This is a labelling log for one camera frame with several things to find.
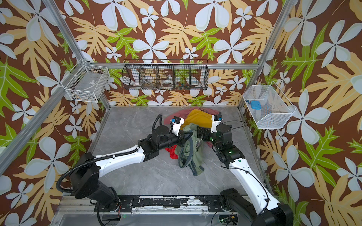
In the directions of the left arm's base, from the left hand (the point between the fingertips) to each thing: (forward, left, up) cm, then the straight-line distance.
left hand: (192, 132), depth 72 cm
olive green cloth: (-6, +1, -11) cm, 13 cm away
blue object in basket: (+21, -40, -1) cm, 46 cm away
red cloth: (0, +12, -22) cm, 25 cm away
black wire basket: (+46, +17, +4) cm, 49 cm away
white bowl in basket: (+42, +16, -1) cm, 45 cm away
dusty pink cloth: (+34, +4, -24) cm, 42 cm away
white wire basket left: (+32, +65, +7) cm, 73 cm away
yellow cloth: (+23, -7, -16) cm, 29 cm away
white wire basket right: (+14, -48, +3) cm, 50 cm away
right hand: (+6, -7, -3) cm, 9 cm away
